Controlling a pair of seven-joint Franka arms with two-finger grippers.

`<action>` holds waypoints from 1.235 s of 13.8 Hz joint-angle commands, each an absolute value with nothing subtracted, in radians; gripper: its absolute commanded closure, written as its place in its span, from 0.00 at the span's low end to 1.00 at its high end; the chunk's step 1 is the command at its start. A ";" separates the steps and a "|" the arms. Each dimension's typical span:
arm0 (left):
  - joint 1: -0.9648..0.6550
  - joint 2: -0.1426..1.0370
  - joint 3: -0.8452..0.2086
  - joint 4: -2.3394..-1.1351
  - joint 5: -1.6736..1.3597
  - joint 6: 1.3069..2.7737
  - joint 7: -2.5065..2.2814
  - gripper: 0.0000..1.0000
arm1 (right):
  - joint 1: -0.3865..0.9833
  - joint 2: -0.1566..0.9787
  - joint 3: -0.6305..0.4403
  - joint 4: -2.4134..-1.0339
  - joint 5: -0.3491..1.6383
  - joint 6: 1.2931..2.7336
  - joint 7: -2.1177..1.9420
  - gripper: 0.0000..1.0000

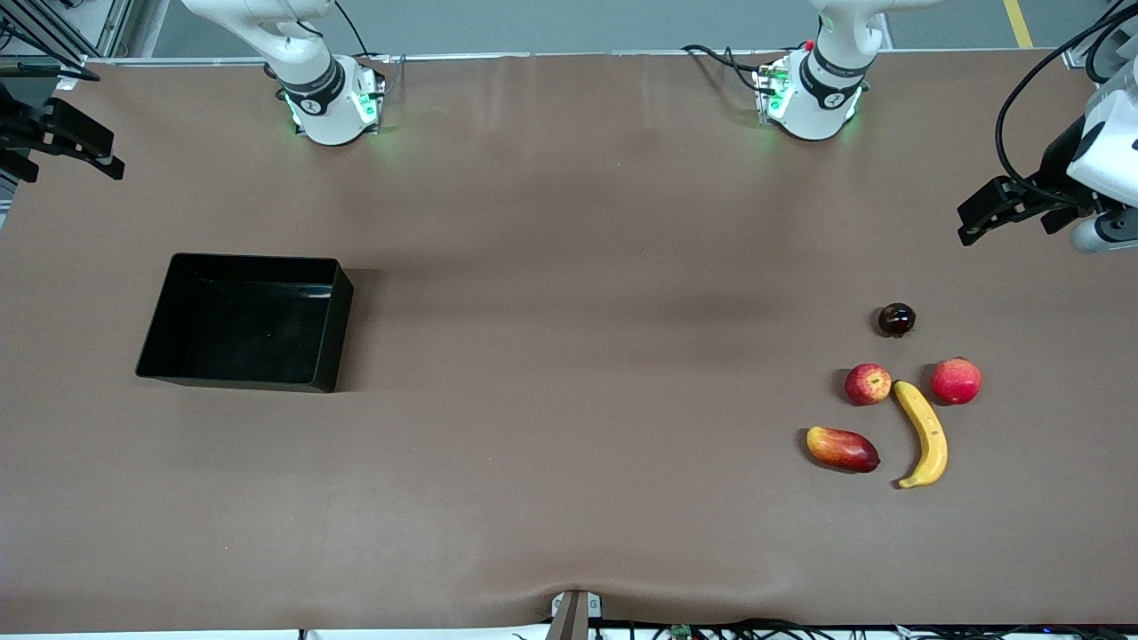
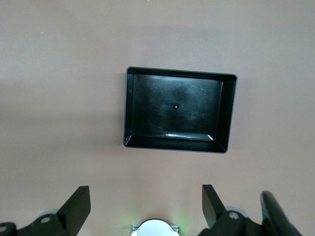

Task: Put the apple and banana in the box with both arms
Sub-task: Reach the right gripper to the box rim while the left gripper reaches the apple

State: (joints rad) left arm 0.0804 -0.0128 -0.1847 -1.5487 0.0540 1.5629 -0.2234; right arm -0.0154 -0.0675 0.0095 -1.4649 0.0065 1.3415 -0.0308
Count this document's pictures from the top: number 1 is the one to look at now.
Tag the grey table edge clamp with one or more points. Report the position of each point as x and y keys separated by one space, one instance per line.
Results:
x=575 y=613

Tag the red yellow mango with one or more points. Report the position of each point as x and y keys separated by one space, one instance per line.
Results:
x=842 y=448

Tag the yellow banana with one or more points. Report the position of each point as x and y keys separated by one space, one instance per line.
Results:
x=929 y=436

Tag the dark red plum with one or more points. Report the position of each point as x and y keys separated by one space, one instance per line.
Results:
x=896 y=319

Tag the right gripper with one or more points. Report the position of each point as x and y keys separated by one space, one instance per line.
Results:
x=20 y=132

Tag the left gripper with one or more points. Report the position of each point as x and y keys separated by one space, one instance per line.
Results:
x=1054 y=168

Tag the black plastic box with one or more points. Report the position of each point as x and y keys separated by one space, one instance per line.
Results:
x=244 y=324

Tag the aluminium frame profile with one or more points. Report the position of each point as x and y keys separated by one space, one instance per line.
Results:
x=62 y=27

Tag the red yellow apple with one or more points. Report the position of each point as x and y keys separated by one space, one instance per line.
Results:
x=868 y=384

